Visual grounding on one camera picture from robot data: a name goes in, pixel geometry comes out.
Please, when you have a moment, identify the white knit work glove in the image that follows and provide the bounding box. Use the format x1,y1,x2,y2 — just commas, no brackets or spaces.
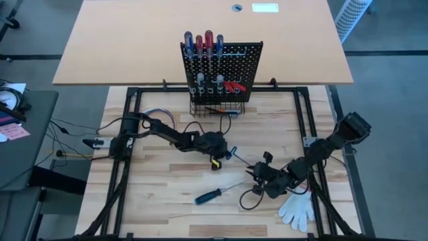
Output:
278,190,317,234

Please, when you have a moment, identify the yellow rod with black knob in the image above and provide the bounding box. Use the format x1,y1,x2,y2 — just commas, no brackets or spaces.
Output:
55,149,94,159

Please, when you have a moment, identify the black caster wheel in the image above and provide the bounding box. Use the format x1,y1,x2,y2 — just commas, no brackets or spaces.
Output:
5,16,21,29

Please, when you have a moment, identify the dark grey side table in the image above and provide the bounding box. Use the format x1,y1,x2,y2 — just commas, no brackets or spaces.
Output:
0,89,60,192

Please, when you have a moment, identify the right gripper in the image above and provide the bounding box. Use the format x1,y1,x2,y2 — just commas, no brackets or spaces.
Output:
245,151,292,199

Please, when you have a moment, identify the white perforated panel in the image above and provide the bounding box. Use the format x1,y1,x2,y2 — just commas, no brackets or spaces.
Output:
334,0,374,44

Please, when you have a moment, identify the silver ring holder rail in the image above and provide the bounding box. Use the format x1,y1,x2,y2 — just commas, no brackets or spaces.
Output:
187,76,242,95

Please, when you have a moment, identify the black metal pegboard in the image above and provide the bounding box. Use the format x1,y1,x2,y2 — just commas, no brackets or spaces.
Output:
180,41,264,103

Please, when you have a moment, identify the pink paper note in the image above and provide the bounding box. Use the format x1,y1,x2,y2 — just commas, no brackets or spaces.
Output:
0,122,31,141

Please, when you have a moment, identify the blue black handle screwdriver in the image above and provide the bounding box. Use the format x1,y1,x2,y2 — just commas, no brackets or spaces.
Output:
195,180,247,206

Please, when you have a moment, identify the small red clear-handle screwdriver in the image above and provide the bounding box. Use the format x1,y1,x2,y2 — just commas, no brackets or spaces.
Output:
195,34,204,73

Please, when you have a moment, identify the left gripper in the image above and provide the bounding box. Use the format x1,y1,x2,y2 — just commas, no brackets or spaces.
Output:
192,131,231,172

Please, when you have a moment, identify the silver hook rail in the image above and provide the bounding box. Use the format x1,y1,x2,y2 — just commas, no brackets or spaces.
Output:
223,46,248,58

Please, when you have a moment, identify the small blue clear-handle screwdriver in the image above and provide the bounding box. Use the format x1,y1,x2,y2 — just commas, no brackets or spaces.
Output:
215,33,225,68

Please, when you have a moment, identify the black aluminium table frame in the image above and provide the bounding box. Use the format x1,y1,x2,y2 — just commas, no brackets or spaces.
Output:
75,77,377,241

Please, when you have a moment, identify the white paper sheet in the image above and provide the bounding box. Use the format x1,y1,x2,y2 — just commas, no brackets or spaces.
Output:
0,82,27,111

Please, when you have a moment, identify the orange black hand tool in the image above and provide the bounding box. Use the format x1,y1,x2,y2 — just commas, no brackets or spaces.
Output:
205,105,240,114

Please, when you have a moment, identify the tan wooden desk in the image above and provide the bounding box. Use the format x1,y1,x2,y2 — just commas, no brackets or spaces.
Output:
52,0,354,86

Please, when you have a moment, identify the grey black handle screwdriver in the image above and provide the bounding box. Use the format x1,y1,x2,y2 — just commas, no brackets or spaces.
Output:
196,72,205,96

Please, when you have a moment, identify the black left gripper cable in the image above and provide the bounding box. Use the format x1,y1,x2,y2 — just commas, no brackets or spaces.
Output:
182,113,232,137

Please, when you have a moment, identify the black wire basket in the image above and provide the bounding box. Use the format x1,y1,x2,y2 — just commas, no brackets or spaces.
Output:
189,99,246,118

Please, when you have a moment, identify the white desk panel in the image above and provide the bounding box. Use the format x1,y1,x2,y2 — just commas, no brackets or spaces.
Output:
251,3,280,13

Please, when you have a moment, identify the multicolour ribbon cable bundle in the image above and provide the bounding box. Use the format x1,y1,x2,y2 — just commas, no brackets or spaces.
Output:
140,107,177,130

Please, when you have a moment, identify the large red clear-handle screwdriver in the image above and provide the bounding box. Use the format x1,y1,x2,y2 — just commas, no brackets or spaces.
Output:
204,29,215,75

